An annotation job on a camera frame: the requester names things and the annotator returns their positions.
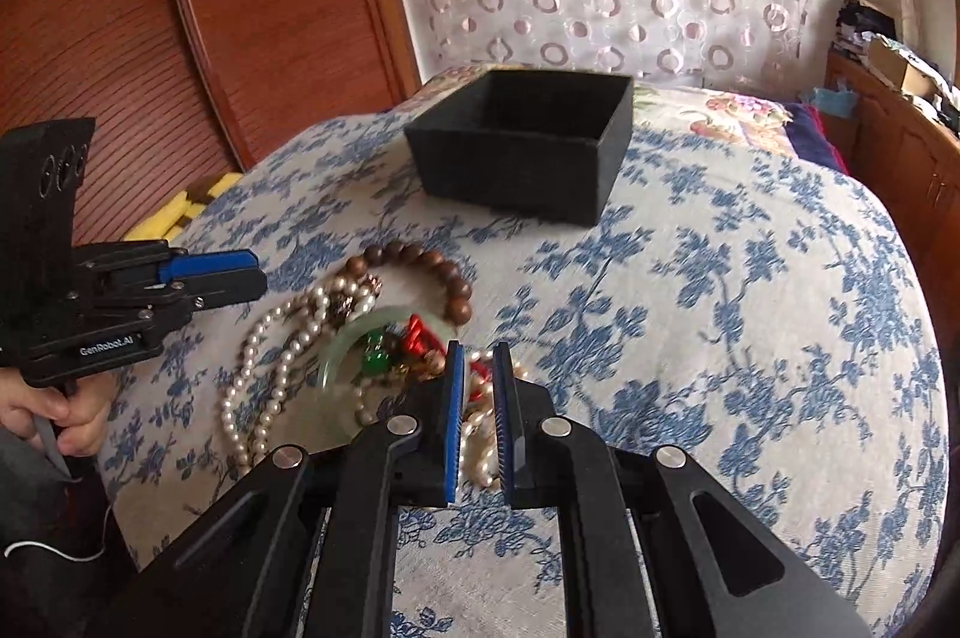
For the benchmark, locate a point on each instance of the cardboard box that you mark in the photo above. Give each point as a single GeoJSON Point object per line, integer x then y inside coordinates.
{"type": "Point", "coordinates": [896, 68]}

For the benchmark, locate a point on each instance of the wooden cabinet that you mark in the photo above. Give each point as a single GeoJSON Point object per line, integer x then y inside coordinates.
{"type": "Point", "coordinates": [900, 158]}

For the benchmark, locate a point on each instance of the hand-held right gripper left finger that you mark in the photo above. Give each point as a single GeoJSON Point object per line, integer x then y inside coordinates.
{"type": "Point", "coordinates": [452, 420]}

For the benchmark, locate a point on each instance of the yellow foam block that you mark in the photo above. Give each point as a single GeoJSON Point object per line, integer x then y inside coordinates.
{"type": "Point", "coordinates": [217, 188]}

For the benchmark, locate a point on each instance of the blue floral blanket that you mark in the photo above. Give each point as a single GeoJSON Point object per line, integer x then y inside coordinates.
{"type": "Point", "coordinates": [712, 278]}

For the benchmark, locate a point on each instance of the black box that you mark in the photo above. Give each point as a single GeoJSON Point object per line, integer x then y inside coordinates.
{"type": "Point", "coordinates": [517, 173]}

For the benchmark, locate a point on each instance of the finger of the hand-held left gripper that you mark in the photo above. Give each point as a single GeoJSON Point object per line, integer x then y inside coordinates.
{"type": "Point", "coordinates": [217, 263]}
{"type": "Point", "coordinates": [232, 287]}

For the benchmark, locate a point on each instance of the pink floral quilt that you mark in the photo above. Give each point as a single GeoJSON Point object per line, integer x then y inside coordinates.
{"type": "Point", "coordinates": [720, 113]}

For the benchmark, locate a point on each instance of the person's left hand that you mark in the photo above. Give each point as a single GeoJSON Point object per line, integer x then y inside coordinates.
{"type": "Point", "coordinates": [82, 435]}

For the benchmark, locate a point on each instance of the pale green jade bangle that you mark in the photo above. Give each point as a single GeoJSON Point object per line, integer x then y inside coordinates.
{"type": "Point", "coordinates": [346, 332]}

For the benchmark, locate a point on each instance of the red knot green bead ornament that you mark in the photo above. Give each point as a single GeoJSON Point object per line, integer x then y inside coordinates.
{"type": "Point", "coordinates": [411, 338]}

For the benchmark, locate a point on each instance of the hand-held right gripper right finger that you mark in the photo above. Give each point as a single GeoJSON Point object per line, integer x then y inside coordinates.
{"type": "Point", "coordinates": [504, 428]}

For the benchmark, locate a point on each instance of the pile of dark clothes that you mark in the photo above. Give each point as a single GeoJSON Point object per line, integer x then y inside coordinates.
{"type": "Point", "coordinates": [862, 23]}

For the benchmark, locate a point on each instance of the person's dark clothing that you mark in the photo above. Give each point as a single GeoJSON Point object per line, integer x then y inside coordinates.
{"type": "Point", "coordinates": [45, 593]}

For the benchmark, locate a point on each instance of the dark blue red blanket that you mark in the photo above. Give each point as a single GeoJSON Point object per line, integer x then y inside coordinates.
{"type": "Point", "coordinates": [806, 132]}

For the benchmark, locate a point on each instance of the wooden headboard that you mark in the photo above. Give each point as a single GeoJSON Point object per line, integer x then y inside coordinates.
{"type": "Point", "coordinates": [262, 8]}

